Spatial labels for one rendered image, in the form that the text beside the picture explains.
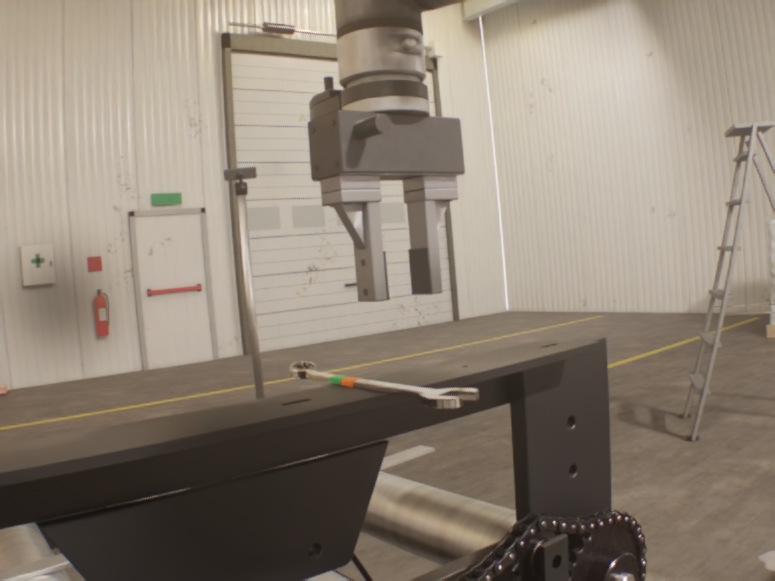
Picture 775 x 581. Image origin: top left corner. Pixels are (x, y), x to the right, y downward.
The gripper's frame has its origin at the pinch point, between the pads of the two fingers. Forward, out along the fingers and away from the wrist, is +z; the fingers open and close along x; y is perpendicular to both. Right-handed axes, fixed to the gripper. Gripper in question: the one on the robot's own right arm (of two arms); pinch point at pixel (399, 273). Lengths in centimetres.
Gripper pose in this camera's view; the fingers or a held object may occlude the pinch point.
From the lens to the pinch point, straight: 60.7
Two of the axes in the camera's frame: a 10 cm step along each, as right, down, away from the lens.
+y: 6.2, -0.2, -7.8
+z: 0.8, 10.0, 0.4
